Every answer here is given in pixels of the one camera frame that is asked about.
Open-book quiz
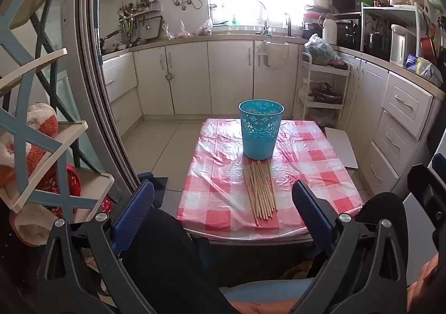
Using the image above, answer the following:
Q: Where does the person's right leg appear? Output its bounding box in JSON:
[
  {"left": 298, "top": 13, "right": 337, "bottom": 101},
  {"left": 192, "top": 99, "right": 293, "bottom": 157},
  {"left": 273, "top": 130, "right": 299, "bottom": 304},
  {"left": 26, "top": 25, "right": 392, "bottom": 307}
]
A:
[{"left": 360, "top": 192, "right": 408, "bottom": 231}]

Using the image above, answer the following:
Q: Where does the black cooking pot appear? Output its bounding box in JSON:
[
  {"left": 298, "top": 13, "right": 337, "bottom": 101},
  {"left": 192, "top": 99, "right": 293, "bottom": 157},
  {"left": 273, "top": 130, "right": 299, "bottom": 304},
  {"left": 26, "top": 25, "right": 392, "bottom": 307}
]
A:
[{"left": 364, "top": 33, "right": 392, "bottom": 59}]

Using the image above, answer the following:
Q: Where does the blue perforated plastic basket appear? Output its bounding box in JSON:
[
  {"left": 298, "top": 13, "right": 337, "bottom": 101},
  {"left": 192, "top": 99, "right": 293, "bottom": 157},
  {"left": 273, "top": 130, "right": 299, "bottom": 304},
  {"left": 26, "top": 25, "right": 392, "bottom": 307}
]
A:
[{"left": 238, "top": 99, "right": 284, "bottom": 160}]

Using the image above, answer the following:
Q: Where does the black toaster oven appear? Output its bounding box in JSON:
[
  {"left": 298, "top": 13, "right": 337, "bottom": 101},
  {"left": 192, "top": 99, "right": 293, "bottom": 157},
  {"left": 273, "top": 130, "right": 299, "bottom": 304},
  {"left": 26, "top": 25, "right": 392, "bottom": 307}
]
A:
[{"left": 334, "top": 18, "right": 362, "bottom": 50}]

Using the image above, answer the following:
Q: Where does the wall utensil rack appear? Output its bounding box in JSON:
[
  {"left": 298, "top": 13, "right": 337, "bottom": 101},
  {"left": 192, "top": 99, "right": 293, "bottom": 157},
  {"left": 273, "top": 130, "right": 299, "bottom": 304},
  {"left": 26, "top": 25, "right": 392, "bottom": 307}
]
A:
[{"left": 118, "top": 0, "right": 164, "bottom": 39}]

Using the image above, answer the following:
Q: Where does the white metal counter rack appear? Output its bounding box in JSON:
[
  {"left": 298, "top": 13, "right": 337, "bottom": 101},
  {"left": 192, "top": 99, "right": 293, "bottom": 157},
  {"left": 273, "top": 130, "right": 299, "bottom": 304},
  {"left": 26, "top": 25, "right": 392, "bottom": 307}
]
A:
[{"left": 360, "top": 4, "right": 430, "bottom": 57}]

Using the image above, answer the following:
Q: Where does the white thermos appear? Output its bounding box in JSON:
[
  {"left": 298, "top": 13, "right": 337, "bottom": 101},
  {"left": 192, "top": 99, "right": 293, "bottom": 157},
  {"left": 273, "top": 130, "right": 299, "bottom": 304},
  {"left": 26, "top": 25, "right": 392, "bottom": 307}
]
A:
[{"left": 319, "top": 16, "right": 338, "bottom": 46}]

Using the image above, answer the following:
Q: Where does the cream door base cabinet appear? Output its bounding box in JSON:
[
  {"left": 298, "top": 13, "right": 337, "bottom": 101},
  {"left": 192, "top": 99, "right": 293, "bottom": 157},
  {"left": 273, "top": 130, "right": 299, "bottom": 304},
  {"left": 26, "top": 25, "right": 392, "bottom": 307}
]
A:
[{"left": 132, "top": 39, "right": 304, "bottom": 116}]

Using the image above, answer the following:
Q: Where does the tall chrome faucet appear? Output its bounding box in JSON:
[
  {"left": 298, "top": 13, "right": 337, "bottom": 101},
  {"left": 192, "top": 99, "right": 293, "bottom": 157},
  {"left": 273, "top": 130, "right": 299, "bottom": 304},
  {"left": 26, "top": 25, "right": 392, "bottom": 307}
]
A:
[{"left": 256, "top": 1, "right": 270, "bottom": 31}]

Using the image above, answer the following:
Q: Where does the dark floor mat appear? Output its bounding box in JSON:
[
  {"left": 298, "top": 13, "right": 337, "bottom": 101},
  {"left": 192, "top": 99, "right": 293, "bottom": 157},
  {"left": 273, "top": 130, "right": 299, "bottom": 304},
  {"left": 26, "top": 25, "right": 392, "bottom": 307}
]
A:
[{"left": 137, "top": 172, "right": 169, "bottom": 208}]

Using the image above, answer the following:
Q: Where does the white door-hung bag holder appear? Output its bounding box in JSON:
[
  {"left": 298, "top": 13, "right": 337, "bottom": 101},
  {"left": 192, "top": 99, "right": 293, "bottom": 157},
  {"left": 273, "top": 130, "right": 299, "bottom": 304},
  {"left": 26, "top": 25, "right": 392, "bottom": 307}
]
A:
[{"left": 258, "top": 40, "right": 290, "bottom": 69}]

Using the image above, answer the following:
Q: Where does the blue mop handle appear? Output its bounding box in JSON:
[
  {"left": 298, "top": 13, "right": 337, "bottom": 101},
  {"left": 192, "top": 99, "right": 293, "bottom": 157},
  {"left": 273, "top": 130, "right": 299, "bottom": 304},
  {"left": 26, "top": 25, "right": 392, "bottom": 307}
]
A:
[{"left": 93, "top": 0, "right": 103, "bottom": 57}]

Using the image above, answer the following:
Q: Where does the cream plush slipper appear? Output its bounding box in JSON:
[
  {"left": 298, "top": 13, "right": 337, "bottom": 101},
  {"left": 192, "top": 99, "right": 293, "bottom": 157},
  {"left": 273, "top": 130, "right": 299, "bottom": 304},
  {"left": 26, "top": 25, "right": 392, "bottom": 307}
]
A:
[{"left": 10, "top": 203, "right": 60, "bottom": 247}]

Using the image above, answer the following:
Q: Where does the blue packet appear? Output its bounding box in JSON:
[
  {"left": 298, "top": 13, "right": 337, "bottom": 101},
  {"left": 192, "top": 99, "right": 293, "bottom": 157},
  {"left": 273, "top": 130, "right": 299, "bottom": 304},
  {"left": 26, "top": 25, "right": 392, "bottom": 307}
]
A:
[{"left": 405, "top": 55, "right": 424, "bottom": 73}]

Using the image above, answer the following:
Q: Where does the white rolling cart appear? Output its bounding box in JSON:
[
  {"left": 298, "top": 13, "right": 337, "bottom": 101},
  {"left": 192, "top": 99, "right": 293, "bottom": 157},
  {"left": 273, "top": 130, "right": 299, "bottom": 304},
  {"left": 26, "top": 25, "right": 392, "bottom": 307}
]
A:
[{"left": 296, "top": 52, "right": 351, "bottom": 126}]

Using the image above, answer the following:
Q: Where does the white stool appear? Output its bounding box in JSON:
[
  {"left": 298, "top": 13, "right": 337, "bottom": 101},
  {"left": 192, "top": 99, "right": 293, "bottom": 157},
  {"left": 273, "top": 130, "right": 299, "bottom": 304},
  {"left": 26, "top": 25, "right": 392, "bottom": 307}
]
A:
[{"left": 324, "top": 127, "right": 359, "bottom": 170}]

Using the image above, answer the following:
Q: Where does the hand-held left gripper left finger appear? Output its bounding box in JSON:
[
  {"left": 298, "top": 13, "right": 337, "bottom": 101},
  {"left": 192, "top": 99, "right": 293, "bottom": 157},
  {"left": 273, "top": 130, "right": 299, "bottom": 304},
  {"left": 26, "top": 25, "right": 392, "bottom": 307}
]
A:
[{"left": 35, "top": 180, "right": 156, "bottom": 314}]

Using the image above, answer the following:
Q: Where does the blue stool seat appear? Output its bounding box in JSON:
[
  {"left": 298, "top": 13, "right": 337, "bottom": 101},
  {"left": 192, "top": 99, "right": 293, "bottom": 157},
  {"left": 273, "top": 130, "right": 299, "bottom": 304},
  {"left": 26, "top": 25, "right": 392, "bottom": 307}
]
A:
[{"left": 219, "top": 279, "right": 316, "bottom": 304}]

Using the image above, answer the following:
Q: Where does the person's left leg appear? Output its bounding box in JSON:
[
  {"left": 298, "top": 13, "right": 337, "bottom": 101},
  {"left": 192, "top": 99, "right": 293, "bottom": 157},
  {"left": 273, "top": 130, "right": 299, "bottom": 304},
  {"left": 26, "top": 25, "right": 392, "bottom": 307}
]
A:
[{"left": 120, "top": 208, "right": 241, "bottom": 314}]

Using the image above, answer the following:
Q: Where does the dark electric cooker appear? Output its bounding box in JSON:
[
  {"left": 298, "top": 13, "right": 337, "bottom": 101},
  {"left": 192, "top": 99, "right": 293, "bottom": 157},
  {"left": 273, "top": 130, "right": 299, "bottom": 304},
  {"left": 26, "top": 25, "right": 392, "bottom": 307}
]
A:
[{"left": 302, "top": 21, "right": 323, "bottom": 39}]

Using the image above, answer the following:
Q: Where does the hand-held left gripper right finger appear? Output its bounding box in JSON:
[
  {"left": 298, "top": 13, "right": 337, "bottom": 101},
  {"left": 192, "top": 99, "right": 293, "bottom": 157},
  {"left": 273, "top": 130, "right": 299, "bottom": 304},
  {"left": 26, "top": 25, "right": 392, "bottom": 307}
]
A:
[{"left": 292, "top": 180, "right": 410, "bottom": 314}]

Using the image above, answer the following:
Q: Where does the grey sliding door frame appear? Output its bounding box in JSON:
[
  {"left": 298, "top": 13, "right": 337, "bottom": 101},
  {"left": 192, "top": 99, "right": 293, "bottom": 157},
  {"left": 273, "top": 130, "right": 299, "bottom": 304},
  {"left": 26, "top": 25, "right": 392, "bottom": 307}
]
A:
[{"left": 61, "top": 0, "right": 142, "bottom": 189}]

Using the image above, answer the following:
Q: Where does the row of wooden chopsticks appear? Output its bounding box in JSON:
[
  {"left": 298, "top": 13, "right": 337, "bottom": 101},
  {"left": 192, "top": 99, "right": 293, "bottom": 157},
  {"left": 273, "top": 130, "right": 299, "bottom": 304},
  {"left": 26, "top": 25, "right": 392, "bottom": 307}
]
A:
[{"left": 243, "top": 160, "right": 277, "bottom": 226}]

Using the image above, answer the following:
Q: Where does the metal pot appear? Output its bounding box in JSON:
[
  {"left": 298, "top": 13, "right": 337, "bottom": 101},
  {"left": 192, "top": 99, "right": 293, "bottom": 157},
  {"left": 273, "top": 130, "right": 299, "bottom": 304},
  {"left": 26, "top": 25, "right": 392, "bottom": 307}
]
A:
[{"left": 308, "top": 82, "right": 344, "bottom": 104}]

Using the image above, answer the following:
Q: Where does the red round object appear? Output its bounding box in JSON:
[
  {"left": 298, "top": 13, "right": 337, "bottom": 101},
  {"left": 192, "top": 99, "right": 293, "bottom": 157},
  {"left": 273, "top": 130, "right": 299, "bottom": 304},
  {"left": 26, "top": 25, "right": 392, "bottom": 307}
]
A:
[{"left": 45, "top": 164, "right": 82, "bottom": 217}]

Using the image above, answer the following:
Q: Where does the plastic bag of greens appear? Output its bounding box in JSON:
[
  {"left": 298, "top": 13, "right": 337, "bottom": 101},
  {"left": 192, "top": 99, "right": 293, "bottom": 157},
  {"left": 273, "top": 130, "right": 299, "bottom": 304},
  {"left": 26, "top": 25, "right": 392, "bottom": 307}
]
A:
[{"left": 304, "top": 33, "right": 344, "bottom": 66}]

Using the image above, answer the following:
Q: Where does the crumpled plastic bag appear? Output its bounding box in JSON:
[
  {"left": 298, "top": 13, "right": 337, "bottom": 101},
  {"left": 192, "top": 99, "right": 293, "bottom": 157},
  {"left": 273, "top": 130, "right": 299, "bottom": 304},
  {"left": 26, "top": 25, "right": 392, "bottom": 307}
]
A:
[{"left": 420, "top": 63, "right": 444, "bottom": 87}]

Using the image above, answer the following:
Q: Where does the blue and cream shoe rack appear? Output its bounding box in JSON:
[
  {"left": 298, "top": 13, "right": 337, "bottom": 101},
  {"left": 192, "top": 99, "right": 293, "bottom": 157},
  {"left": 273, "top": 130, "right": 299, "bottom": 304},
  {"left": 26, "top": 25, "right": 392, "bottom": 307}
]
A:
[{"left": 0, "top": 0, "right": 115, "bottom": 224}]

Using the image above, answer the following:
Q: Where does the red pot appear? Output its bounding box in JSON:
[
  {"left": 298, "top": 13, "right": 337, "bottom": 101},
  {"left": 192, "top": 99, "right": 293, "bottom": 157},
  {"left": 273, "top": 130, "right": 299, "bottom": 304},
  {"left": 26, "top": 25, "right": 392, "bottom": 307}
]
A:
[{"left": 420, "top": 35, "right": 438, "bottom": 64}]

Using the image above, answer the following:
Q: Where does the red white checked tablecloth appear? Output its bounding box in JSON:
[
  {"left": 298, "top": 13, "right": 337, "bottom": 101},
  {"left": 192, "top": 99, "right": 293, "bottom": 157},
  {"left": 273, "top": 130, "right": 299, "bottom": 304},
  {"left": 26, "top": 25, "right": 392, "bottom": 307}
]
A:
[{"left": 176, "top": 118, "right": 363, "bottom": 235}]

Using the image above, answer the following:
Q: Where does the person's right hand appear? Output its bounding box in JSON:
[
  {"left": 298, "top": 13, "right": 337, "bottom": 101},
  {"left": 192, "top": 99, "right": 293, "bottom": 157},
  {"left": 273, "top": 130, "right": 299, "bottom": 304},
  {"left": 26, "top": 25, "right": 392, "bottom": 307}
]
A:
[{"left": 407, "top": 253, "right": 446, "bottom": 314}]

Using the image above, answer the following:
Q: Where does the white orange plush slipper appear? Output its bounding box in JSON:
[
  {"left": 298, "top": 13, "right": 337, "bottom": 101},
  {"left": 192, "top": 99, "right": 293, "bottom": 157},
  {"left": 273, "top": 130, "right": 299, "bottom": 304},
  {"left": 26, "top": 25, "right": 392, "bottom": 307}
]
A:
[{"left": 0, "top": 102, "right": 59, "bottom": 189}]

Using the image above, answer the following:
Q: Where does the person's leg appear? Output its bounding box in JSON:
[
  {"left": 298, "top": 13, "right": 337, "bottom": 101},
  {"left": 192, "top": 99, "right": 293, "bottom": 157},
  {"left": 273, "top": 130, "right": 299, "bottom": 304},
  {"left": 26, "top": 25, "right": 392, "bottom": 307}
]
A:
[
  {"left": 120, "top": 208, "right": 241, "bottom": 314},
  {"left": 360, "top": 192, "right": 408, "bottom": 231}
]

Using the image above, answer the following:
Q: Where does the cream drawer base cabinet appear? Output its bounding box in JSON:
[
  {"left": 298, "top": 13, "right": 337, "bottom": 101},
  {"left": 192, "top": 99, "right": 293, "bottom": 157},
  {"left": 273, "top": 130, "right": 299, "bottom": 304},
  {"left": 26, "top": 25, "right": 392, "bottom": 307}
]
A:
[
  {"left": 340, "top": 51, "right": 440, "bottom": 194},
  {"left": 101, "top": 52, "right": 144, "bottom": 132}
]

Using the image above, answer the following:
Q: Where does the black frying pan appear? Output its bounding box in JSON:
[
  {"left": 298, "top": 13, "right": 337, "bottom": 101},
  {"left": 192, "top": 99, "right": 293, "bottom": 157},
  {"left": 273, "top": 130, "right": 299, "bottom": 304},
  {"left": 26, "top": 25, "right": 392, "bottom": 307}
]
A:
[{"left": 100, "top": 30, "right": 121, "bottom": 50}]

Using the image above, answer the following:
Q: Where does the white electric water boiler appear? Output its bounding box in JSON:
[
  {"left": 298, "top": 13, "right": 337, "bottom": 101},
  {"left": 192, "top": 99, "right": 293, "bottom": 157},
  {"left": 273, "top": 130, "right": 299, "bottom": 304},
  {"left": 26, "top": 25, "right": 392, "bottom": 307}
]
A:
[{"left": 389, "top": 24, "right": 419, "bottom": 67}]

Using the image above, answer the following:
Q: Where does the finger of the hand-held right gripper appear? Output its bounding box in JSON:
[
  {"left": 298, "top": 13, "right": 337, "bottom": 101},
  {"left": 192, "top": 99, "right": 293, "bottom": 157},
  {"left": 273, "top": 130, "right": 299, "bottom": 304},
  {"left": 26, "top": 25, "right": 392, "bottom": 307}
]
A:
[
  {"left": 408, "top": 164, "right": 446, "bottom": 217},
  {"left": 432, "top": 153, "right": 446, "bottom": 179}
]

